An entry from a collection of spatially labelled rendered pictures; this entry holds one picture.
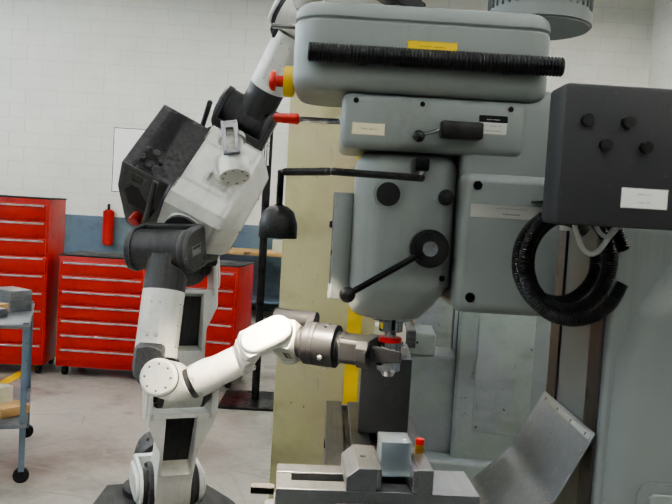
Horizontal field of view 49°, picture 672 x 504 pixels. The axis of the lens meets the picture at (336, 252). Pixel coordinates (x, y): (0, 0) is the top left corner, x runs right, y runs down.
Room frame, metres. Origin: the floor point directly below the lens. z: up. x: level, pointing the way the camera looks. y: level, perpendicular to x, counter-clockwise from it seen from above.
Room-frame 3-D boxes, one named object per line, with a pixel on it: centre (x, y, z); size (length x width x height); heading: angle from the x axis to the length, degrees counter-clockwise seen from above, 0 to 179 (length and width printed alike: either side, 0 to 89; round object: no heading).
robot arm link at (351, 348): (1.51, -0.03, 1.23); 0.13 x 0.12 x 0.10; 162
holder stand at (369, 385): (1.87, -0.14, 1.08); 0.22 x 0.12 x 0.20; 178
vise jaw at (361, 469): (1.28, -0.07, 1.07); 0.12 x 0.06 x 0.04; 4
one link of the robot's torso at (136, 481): (2.18, 0.46, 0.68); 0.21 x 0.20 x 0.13; 21
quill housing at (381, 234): (1.48, -0.12, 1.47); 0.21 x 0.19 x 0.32; 1
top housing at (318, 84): (1.48, -0.13, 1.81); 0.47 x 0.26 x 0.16; 91
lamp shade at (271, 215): (1.40, 0.11, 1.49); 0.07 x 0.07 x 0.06
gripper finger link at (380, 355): (1.45, -0.11, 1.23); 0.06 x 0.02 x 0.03; 72
